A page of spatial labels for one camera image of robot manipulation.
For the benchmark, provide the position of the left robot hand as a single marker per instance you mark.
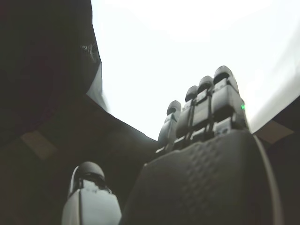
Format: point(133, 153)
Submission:
point(199, 182)

